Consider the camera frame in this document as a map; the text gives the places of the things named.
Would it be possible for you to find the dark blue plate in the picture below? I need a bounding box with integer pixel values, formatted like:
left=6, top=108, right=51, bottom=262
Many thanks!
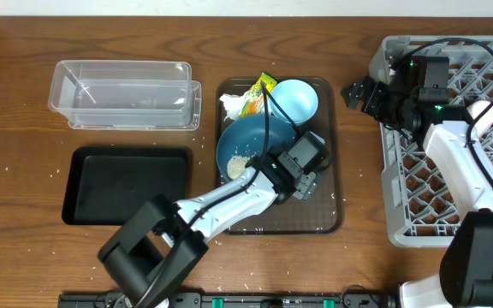
left=217, top=115, right=297, bottom=182

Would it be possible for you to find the pink cup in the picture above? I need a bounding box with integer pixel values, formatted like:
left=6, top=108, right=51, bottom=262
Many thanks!
left=467, top=100, right=493, bottom=137

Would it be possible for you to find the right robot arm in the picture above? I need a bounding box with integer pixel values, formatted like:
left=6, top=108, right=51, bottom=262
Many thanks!
left=341, top=76, right=493, bottom=307

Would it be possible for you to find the clear plastic bin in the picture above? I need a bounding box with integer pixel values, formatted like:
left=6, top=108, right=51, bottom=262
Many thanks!
left=48, top=60, right=202, bottom=131

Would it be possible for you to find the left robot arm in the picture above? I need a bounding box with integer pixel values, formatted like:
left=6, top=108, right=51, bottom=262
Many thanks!
left=98, top=145, right=328, bottom=307

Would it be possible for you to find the light blue bowl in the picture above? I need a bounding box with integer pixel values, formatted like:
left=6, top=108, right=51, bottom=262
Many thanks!
left=269, top=80, right=318, bottom=126

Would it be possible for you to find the black plastic tray bin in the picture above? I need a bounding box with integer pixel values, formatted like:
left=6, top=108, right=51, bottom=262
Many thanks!
left=62, top=146, right=189, bottom=226

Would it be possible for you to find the white rice pile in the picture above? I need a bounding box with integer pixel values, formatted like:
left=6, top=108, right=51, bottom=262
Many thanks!
left=227, top=155, right=251, bottom=180

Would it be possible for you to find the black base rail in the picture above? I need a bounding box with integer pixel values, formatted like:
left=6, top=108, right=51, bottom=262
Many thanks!
left=57, top=292, right=400, bottom=308

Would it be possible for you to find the brown serving tray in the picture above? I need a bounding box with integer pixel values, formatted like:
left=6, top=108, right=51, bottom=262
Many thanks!
left=217, top=77, right=343, bottom=235

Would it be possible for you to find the crumpled white tissue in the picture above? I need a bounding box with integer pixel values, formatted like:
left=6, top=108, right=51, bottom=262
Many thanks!
left=219, top=94, right=245, bottom=121

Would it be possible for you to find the yellow green snack wrapper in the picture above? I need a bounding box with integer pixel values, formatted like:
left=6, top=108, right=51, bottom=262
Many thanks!
left=240, top=73, right=277, bottom=118

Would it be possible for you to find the grey dishwasher rack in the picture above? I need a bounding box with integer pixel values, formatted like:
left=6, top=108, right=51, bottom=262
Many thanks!
left=369, top=36, right=493, bottom=247

